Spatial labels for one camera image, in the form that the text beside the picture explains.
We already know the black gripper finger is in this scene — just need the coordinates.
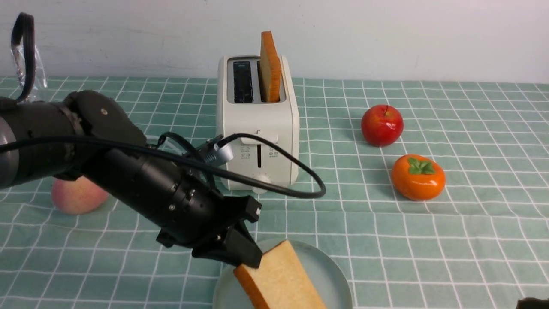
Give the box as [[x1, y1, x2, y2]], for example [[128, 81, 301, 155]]
[[217, 223, 263, 269]]

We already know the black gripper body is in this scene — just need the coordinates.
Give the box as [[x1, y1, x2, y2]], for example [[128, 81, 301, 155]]
[[156, 196, 262, 258]]

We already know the toast slice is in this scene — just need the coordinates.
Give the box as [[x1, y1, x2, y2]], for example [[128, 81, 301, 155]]
[[233, 240, 327, 309], [259, 31, 282, 103]]

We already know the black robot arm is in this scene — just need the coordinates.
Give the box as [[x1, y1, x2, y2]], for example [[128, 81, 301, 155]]
[[0, 91, 263, 268]]

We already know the white two-slot toaster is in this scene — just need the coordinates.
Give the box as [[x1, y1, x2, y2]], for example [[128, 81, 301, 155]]
[[216, 55, 300, 187]]

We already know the light green round plate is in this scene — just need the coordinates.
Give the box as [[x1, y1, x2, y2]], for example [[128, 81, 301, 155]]
[[212, 240, 353, 309]]

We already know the pink peach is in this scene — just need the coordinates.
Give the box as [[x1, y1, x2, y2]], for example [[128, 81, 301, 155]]
[[51, 176, 109, 215]]

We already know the red apple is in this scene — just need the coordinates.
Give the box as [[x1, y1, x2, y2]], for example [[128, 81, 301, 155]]
[[361, 104, 404, 147]]

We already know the orange persimmon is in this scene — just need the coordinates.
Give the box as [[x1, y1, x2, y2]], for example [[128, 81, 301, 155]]
[[390, 154, 446, 201]]

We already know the green checkered tablecloth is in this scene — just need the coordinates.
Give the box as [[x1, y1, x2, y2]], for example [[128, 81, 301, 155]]
[[0, 78, 549, 309]]

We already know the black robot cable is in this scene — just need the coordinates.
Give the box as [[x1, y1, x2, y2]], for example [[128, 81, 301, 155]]
[[0, 12, 326, 199]]

